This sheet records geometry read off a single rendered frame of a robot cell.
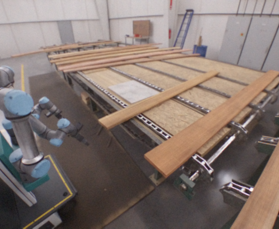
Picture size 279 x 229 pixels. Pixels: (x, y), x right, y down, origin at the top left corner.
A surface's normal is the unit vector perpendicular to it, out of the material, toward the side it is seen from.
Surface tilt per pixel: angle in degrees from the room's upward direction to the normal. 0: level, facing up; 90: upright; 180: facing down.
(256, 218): 22
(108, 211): 0
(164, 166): 0
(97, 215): 0
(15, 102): 83
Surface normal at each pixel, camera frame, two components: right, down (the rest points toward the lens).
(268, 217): -0.23, -0.94
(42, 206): 0.00, -0.83
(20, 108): 0.94, 0.07
